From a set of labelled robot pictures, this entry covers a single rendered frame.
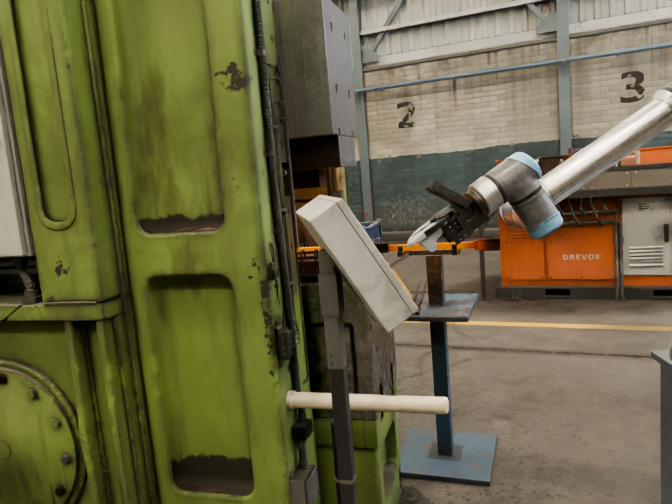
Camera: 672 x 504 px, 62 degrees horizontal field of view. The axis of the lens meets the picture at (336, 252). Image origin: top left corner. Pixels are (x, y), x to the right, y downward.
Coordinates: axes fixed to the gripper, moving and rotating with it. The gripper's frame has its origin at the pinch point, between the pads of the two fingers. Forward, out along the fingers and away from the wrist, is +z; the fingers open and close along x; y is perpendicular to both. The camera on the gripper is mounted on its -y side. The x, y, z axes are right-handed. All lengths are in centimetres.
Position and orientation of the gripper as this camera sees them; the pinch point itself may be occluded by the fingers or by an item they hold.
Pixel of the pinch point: (409, 240)
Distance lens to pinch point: 140.9
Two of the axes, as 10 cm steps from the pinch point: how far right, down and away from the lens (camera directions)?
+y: 5.7, 8.0, 1.9
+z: -8.1, 5.8, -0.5
